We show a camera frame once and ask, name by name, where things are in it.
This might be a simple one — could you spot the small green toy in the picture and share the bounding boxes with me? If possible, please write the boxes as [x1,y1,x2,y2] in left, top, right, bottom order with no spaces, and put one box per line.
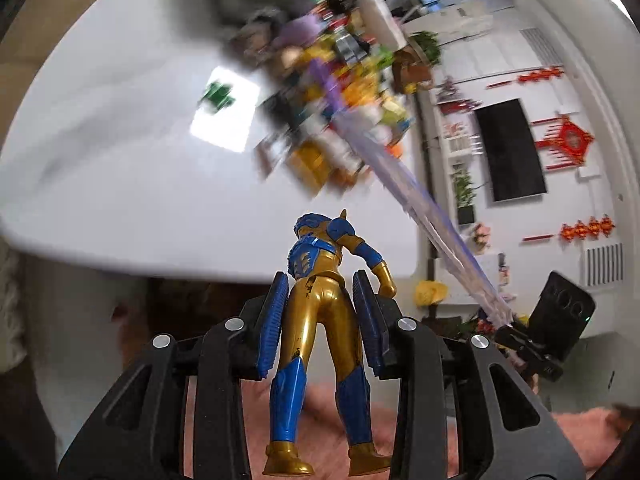
[200,80,236,111]

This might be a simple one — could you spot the pink flower bouquet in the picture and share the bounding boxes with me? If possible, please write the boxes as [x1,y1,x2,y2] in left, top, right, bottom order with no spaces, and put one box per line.
[470,223,493,253]

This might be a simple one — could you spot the translucent purple toy sword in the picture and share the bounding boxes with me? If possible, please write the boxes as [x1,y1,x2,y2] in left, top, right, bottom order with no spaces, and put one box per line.
[320,105,521,331]

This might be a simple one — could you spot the potted green plant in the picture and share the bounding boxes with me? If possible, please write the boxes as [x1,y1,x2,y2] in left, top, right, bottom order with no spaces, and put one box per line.
[450,165,476,226]

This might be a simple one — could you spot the red string garland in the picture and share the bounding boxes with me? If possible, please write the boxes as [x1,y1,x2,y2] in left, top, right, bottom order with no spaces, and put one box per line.
[487,66,566,88]

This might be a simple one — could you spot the white paper sheet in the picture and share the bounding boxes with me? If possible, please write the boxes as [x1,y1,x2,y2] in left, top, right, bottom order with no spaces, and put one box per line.
[189,66,261,153]

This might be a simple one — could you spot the red lantern garland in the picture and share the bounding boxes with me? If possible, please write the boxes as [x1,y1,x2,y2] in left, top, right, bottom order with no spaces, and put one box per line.
[522,216,616,243]

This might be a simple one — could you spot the black wall television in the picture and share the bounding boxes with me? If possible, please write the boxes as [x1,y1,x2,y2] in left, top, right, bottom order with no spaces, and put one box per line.
[472,99,548,204]

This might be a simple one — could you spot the pile of colourful toys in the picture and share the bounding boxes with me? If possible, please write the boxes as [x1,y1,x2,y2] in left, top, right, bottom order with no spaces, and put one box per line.
[227,10,436,196]

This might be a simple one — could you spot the pink fuzzy cloth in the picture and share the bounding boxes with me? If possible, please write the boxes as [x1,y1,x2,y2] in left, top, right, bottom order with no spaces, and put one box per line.
[550,407,631,480]
[240,380,461,480]

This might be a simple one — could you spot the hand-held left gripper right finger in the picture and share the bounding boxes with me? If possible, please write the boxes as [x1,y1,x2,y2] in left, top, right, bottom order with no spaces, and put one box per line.
[352,269,586,480]

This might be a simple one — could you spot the gold and blue action figure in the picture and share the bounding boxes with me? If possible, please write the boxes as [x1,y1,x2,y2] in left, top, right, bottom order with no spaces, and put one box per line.
[263,208,398,478]

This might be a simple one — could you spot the white wall vent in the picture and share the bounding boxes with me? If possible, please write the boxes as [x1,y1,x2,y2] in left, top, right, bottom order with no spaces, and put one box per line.
[520,27,563,66]

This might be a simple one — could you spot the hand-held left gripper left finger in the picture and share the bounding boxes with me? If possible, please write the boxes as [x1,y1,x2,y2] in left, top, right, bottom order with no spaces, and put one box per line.
[59,270,291,480]

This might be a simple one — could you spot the leafy green plant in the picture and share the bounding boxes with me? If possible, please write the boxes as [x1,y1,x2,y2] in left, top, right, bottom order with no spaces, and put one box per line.
[407,30,443,66]

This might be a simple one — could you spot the red knot wall ornament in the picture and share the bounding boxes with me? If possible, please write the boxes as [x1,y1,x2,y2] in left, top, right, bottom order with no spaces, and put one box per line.
[532,114,596,171]

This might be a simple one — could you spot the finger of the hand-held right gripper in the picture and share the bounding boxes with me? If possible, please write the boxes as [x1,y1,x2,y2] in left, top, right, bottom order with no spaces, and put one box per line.
[495,321,546,357]
[516,347,565,382]

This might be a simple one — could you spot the yellow round object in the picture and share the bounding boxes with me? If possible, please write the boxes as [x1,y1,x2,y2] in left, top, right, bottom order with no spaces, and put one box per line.
[414,280,449,308]

